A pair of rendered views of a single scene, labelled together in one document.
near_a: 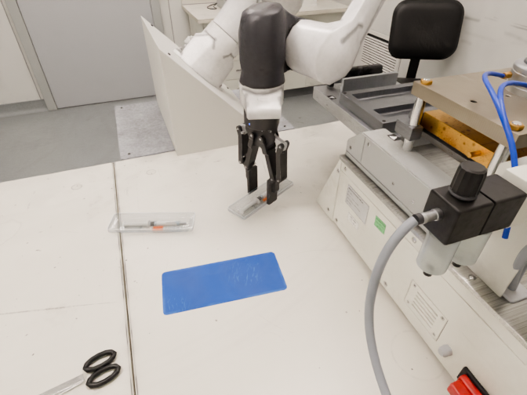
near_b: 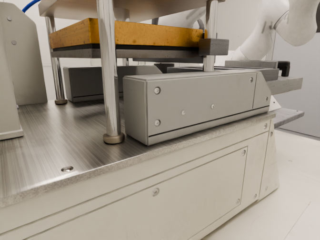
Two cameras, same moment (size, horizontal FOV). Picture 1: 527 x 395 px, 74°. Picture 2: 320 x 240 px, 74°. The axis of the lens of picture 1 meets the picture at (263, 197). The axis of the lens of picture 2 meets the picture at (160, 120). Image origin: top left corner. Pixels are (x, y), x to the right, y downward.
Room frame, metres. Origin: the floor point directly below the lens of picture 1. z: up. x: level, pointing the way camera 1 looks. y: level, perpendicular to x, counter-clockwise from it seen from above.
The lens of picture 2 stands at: (0.43, -0.75, 1.02)
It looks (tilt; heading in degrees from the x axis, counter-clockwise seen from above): 17 degrees down; 73
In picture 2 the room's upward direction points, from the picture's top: straight up
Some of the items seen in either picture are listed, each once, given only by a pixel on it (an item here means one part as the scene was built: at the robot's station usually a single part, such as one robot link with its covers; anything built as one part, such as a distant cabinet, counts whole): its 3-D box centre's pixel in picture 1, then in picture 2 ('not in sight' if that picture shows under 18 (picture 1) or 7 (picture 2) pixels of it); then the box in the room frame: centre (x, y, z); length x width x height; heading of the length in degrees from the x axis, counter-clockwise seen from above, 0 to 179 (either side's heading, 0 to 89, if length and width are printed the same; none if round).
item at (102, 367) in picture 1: (70, 383); not in sight; (0.24, 0.29, 0.75); 0.14 x 0.06 x 0.01; 122
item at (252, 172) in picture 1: (252, 179); not in sight; (0.70, 0.03, 0.80); 0.03 x 0.01 x 0.07; 138
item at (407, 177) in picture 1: (394, 168); (124, 80); (0.50, -0.22, 0.96); 0.26 x 0.05 x 0.07; 19
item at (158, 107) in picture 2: not in sight; (211, 97); (0.59, -0.49, 0.96); 0.25 x 0.05 x 0.07; 19
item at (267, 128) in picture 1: (261, 126); (164, 75); (0.68, 0.00, 0.95); 0.08 x 0.08 x 0.09
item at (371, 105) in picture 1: (399, 105); (219, 73); (0.72, -0.29, 0.98); 0.20 x 0.17 x 0.03; 109
